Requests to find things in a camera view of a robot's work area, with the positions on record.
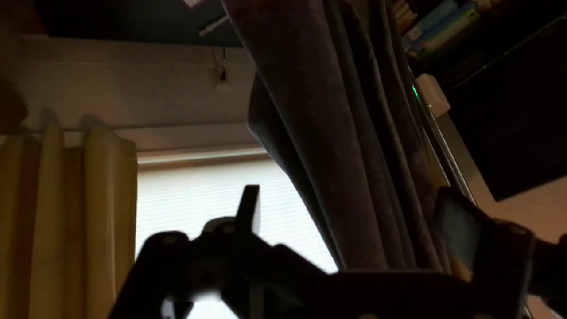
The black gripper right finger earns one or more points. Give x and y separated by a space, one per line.
490 253

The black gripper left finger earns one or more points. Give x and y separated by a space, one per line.
219 253

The dark grey plush robe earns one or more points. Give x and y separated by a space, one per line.
331 147

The white window blind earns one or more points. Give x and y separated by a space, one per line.
189 200

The chrome garment rack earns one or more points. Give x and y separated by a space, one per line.
458 147

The beige curtain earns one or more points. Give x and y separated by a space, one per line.
100 236

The dark bookshelf with books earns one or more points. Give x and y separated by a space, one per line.
515 112

